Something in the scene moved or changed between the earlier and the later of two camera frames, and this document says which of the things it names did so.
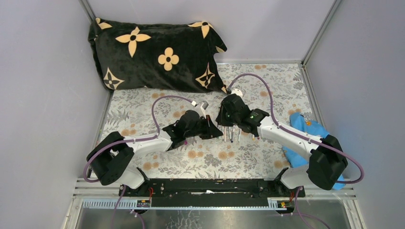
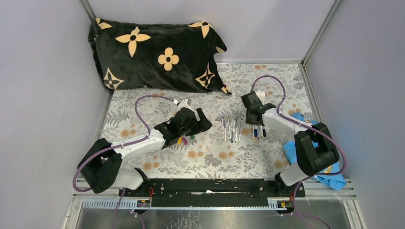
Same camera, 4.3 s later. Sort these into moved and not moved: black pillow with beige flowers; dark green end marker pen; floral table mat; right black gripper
Moved: dark green end marker pen; right black gripper
Not moved: floral table mat; black pillow with beige flowers
